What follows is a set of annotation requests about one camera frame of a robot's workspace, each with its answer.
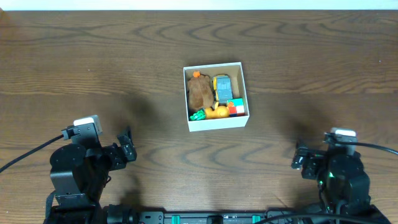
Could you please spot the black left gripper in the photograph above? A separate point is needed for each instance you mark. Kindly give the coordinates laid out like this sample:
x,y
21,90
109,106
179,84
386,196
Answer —
x,y
125,150

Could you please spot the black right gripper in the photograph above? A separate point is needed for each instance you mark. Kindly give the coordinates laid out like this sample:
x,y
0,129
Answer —
x,y
302,160

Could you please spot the green ribbed plastic cap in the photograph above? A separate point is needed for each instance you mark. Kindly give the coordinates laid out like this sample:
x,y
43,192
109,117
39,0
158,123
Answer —
x,y
198,116

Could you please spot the brown plush bear toy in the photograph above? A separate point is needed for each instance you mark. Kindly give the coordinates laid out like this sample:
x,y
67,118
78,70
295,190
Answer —
x,y
200,93

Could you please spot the colourful puzzle cube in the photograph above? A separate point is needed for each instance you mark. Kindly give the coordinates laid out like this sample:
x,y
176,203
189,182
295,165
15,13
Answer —
x,y
236,107

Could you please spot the orange rubber duck toy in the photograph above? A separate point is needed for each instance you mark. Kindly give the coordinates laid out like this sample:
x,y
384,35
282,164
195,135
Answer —
x,y
219,111

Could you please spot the yellow grey toy truck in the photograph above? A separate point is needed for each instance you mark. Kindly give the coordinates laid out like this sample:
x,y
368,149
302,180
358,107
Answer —
x,y
222,88

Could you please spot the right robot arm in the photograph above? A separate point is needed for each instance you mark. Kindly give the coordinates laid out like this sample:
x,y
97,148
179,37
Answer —
x,y
343,185

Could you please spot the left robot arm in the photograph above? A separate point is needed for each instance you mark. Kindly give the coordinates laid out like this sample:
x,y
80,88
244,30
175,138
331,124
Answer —
x,y
80,171

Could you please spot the white cardboard box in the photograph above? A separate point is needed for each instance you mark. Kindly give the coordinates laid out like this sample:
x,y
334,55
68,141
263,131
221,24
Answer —
x,y
235,72

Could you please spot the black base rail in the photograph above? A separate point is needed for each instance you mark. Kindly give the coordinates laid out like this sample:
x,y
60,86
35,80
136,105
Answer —
x,y
202,217

